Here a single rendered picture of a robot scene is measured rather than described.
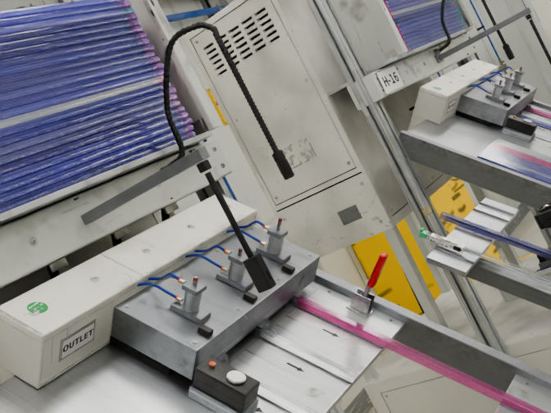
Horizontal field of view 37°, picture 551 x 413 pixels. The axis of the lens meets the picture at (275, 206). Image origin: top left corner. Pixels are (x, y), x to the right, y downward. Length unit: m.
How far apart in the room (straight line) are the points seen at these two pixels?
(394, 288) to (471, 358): 3.15
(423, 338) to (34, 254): 0.60
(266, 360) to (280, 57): 1.17
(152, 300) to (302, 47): 1.15
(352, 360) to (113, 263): 0.36
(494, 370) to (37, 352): 0.67
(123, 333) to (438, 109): 1.32
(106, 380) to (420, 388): 1.37
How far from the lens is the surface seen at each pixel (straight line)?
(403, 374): 2.31
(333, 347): 1.20
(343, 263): 4.34
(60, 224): 1.13
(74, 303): 1.06
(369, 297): 1.29
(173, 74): 1.42
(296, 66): 2.14
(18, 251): 1.08
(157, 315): 1.09
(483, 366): 1.29
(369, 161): 2.16
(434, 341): 1.30
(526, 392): 1.25
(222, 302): 1.13
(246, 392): 1.01
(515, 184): 2.00
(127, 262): 1.15
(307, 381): 1.12
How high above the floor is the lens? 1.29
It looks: 3 degrees down
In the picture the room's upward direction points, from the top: 27 degrees counter-clockwise
